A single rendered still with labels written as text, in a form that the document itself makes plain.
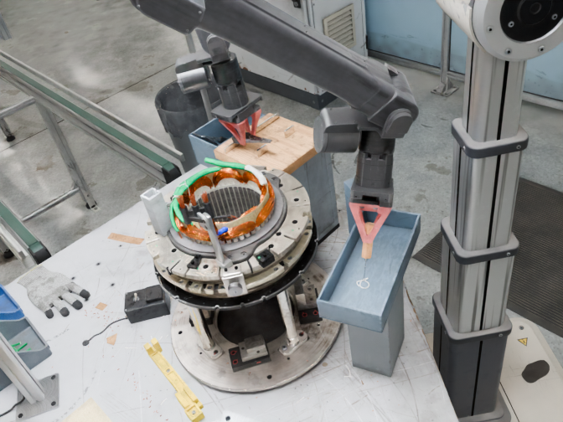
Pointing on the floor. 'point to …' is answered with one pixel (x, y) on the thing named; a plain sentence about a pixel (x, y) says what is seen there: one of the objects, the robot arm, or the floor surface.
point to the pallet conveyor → (10, 222)
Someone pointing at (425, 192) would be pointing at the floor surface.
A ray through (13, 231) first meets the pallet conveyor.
